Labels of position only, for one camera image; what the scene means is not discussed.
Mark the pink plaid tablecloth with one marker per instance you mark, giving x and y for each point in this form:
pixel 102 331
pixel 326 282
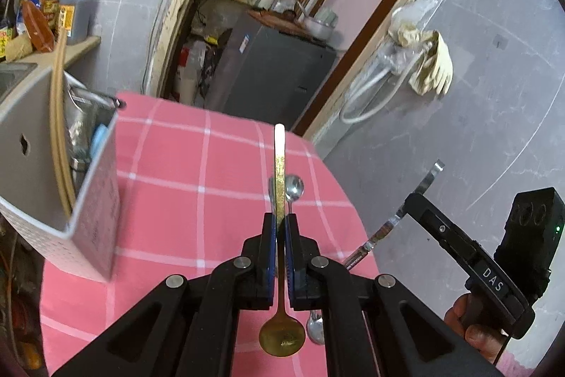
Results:
pixel 193 187

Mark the metal peeler dark handle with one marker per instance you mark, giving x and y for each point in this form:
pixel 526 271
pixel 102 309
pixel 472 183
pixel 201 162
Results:
pixel 110 103

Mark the cream rubber gloves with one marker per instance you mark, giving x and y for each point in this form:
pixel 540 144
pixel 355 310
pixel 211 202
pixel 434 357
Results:
pixel 435 71

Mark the metal pot on cabinet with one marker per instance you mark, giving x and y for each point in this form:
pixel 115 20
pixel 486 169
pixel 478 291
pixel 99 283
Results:
pixel 321 25

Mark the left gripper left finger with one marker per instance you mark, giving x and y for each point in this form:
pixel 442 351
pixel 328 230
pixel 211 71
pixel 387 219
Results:
pixel 256 286

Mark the person's right hand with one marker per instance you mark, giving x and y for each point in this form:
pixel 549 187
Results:
pixel 485 340

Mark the wooden chopstick with blue tip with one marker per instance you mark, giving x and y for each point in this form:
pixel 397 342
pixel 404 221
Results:
pixel 63 178

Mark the stainless steel spoon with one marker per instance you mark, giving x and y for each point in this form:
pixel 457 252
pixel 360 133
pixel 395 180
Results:
pixel 294 189

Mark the dark soy sauce bottle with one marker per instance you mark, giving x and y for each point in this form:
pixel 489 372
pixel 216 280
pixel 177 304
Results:
pixel 7 28

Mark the dark grey cabinet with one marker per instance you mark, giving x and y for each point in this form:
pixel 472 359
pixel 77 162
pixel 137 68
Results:
pixel 267 75

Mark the gold spoon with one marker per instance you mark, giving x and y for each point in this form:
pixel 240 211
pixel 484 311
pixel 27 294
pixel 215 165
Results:
pixel 281 336

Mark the large oil jug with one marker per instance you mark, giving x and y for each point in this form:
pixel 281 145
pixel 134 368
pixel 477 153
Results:
pixel 74 19

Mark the white perforated utensil holder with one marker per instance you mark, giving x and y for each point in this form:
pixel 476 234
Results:
pixel 83 245

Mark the blue handled utensil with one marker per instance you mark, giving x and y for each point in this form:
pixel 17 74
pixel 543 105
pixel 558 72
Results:
pixel 98 138

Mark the stainless steel fork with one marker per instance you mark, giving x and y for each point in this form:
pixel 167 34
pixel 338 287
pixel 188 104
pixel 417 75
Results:
pixel 361 252

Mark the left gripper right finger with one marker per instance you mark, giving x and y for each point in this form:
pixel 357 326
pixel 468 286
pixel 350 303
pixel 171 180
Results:
pixel 305 282

